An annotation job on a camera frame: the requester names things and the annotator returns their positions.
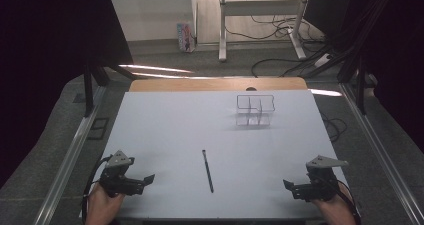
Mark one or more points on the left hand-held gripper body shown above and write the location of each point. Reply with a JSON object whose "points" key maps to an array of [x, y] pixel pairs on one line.
{"points": [[115, 181]]}

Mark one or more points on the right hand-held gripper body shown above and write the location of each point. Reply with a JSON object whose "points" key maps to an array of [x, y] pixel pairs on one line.
{"points": [[320, 185]]}

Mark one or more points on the dark striped pen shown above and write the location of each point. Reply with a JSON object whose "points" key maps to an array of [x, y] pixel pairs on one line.
{"points": [[207, 170]]}

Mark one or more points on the clear acrylic pen holder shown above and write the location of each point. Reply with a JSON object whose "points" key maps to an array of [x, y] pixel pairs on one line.
{"points": [[255, 111]]}

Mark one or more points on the person's left hand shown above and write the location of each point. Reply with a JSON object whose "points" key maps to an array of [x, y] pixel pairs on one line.
{"points": [[101, 206]]}

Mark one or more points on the person's right hand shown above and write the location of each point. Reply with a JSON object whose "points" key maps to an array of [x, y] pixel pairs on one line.
{"points": [[335, 211]]}

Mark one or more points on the white table board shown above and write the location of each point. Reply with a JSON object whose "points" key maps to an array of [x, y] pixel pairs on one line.
{"points": [[186, 128]]}

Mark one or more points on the black metal stand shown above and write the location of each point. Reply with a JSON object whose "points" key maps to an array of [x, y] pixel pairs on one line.
{"points": [[360, 85], [88, 88]]}

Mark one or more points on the white power strip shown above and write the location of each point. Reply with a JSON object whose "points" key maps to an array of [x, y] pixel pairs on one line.
{"points": [[323, 60]]}

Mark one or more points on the dark curtain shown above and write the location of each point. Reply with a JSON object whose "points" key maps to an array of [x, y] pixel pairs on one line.
{"points": [[400, 68], [50, 51]]}

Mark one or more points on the colourful printed box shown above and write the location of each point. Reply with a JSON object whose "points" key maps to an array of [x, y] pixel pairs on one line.
{"points": [[186, 37]]}

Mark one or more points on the aluminium rail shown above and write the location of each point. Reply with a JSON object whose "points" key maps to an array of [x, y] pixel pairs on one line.
{"points": [[383, 158], [66, 161]]}

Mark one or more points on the white metal desk frame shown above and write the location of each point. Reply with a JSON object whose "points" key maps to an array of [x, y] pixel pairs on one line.
{"points": [[260, 7]]}

